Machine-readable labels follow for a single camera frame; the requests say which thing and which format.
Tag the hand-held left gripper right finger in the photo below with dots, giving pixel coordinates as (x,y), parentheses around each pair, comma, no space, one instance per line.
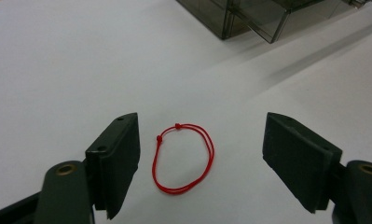
(301,161)

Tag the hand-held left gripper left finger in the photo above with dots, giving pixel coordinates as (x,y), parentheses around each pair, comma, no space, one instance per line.
(113,165)

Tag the smoky transparent drawer box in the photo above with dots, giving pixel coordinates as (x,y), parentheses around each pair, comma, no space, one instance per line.
(261,15)

